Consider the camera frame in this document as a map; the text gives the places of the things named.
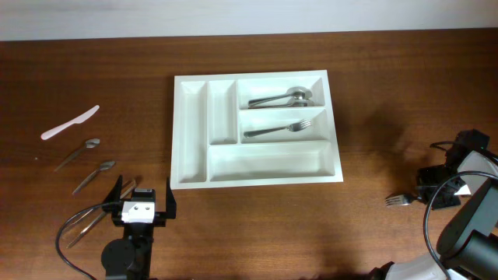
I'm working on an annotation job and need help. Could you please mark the small teaspoon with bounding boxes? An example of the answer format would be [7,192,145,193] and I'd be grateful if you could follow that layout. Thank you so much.
[54,138,100,172]
[72,161,116,195]

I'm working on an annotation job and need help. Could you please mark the metal knife near left arm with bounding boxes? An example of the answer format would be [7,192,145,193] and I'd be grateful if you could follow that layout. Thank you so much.
[61,178,137,236]

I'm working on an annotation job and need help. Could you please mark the white plastic cutlery tray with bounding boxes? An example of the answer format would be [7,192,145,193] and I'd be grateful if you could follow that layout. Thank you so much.
[170,70,343,190]

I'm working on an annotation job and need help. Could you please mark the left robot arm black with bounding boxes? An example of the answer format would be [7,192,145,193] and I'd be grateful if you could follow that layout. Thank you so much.
[101,177,177,280]

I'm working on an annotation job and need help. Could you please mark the large metal spoon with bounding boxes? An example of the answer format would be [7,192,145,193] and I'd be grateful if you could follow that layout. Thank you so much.
[250,99,314,109]
[247,86,313,107]

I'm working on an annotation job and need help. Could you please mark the small teaspoon upper left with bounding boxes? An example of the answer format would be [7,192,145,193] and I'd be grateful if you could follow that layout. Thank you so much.
[54,138,100,172]

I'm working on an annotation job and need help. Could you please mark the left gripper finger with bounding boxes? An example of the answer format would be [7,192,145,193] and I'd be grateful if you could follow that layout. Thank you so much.
[166,177,176,213]
[103,175,123,204]

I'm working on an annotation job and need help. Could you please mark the small teaspoon lower left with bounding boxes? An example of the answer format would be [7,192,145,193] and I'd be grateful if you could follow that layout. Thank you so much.
[72,161,116,195]

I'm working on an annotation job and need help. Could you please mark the white plastic knife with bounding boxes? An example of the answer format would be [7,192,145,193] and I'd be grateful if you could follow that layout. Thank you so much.
[40,105,100,140]

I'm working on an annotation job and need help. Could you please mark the metal fork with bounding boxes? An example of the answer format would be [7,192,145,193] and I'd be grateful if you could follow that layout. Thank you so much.
[243,120,312,138]
[384,194,422,208]

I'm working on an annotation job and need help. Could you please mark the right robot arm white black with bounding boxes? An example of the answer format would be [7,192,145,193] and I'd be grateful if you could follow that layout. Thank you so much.
[367,129,497,280]

